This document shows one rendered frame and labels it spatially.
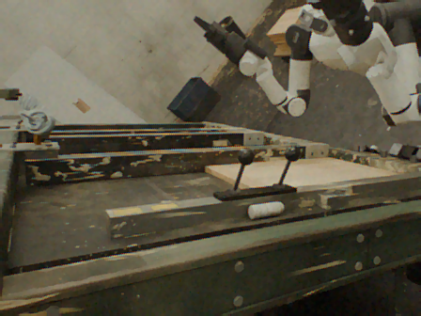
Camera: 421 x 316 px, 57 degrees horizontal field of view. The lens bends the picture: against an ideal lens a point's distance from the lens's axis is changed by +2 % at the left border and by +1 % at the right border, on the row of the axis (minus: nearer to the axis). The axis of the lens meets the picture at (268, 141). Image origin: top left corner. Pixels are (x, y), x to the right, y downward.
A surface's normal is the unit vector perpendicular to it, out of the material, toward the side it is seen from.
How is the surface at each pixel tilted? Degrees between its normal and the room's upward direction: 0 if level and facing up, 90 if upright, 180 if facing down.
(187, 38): 90
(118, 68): 90
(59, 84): 90
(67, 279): 51
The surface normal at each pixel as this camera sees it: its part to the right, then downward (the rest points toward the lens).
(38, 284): 0.04, -0.99
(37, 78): 0.49, 0.18
